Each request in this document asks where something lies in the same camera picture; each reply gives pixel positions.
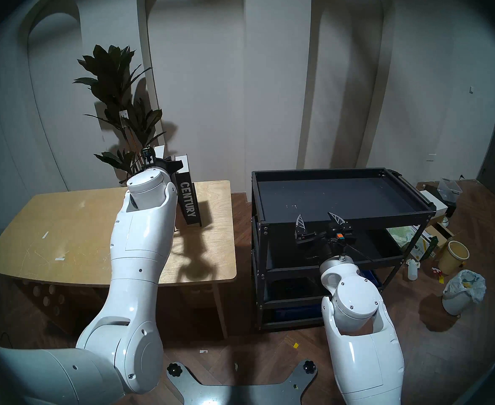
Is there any black CENTURY book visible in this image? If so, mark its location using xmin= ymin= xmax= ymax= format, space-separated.
xmin=174 ymin=154 xmax=202 ymax=227

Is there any white box beside cart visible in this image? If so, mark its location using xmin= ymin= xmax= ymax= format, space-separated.
xmin=419 ymin=190 xmax=448 ymax=217

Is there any black three-tier utility cart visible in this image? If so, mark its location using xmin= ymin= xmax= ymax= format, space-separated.
xmin=251 ymin=168 xmax=437 ymax=331

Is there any tall green potted plant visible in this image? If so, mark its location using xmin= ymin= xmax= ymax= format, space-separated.
xmin=73 ymin=45 xmax=166 ymax=185

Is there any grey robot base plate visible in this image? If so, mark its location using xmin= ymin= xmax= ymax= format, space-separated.
xmin=166 ymin=360 xmax=318 ymax=405

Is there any blue bin in cart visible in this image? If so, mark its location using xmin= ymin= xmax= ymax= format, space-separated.
xmin=359 ymin=269 xmax=384 ymax=289

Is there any light wooden table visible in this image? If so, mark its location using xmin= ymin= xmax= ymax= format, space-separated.
xmin=0 ymin=180 xmax=237 ymax=339

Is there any white bagged trash bin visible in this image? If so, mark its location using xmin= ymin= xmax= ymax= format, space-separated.
xmin=442 ymin=270 xmax=486 ymax=316

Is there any clear plastic storage box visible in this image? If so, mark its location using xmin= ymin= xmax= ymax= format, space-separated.
xmin=437 ymin=178 xmax=463 ymax=203

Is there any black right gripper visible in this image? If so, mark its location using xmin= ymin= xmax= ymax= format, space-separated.
xmin=295 ymin=212 xmax=354 ymax=257

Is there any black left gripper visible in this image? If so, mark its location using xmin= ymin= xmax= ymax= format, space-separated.
xmin=140 ymin=147 xmax=185 ymax=175

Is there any open cardboard box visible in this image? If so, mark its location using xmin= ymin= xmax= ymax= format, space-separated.
xmin=424 ymin=222 xmax=454 ymax=257

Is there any yellow plastic bucket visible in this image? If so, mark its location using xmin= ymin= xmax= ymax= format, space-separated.
xmin=438 ymin=240 xmax=470 ymax=275

